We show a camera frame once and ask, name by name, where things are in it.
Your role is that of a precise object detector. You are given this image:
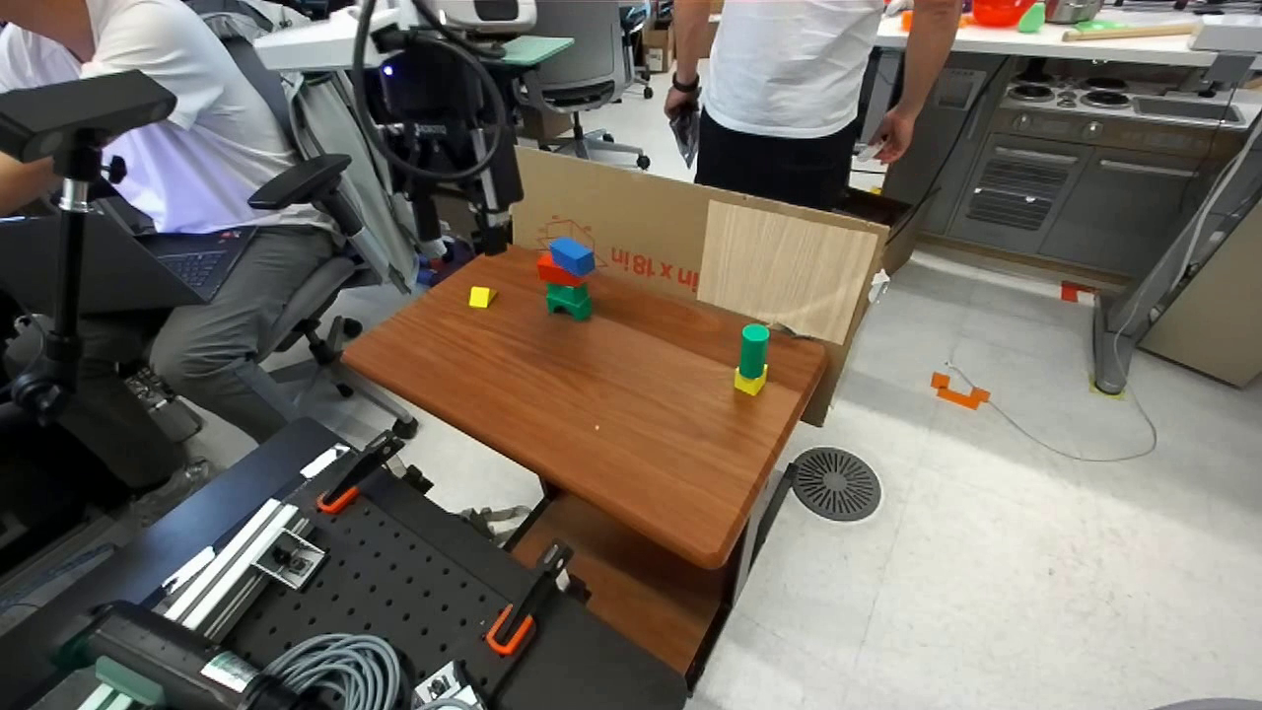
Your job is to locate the green arch building block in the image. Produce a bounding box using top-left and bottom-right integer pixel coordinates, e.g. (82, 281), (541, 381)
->
(544, 281), (600, 325)

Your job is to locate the standing person white shirt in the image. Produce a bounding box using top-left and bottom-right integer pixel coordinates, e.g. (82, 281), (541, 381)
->
(662, 0), (963, 214)

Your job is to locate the blue building block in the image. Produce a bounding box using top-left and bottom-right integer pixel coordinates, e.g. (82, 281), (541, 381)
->
(544, 232), (600, 281)

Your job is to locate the silver aluminium rail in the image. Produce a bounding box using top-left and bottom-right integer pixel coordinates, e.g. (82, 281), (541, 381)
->
(152, 494), (330, 631)

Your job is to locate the grey coiled cable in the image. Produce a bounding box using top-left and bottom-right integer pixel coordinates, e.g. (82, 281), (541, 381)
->
(253, 629), (406, 710)

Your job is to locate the light plywood panel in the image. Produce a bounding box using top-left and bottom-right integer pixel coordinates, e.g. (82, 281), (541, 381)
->
(694, 196), (883, 346)

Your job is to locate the green cylinder building block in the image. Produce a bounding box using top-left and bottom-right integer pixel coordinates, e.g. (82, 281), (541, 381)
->
(737, 321), (778, 385)

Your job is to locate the brown wooden table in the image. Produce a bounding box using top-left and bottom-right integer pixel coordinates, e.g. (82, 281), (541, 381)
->
(336, 239), (834, 681)

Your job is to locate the black office chair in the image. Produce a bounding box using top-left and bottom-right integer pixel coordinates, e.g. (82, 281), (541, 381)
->
(243, 150), (424, 438)

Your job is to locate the black perforated breadboard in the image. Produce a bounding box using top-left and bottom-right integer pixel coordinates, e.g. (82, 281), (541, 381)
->
(0, 414), (694, 710)

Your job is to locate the brown cardboard box wall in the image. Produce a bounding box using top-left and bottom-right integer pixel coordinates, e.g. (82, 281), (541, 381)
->
(507, 141), (896, 425)

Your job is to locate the round black floor grate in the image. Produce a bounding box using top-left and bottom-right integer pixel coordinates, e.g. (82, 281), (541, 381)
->
(786, 445), (887, 523)

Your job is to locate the black clamp orange handle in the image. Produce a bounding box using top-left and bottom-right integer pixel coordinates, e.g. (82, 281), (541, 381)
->
(481, 542), (593, 664)
(313, 414), (420, 519)

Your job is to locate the orange floor tape mark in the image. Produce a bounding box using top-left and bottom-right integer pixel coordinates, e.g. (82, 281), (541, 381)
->
(928, 368), (993, 414)

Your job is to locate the grey swivel chair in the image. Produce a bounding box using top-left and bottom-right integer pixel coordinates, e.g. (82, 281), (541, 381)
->
(523, 0), (657, 172)

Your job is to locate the thin grey floor cable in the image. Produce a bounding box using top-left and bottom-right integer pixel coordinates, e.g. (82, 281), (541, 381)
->
(945, 363), (1162, 466)

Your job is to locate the grey desk with drawers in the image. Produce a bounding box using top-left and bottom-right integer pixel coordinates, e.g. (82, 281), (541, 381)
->
(891, 0), (1262, 399)

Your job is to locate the orange building block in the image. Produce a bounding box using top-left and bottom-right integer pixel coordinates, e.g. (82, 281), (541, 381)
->
(532, 247), (582, 289)

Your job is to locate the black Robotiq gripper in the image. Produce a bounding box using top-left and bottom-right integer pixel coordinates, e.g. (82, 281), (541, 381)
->
(415, 124), (520, 260)

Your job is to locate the seated person white shirt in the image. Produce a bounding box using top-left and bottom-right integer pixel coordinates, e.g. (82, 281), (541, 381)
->
(0, 0), (348, 445)

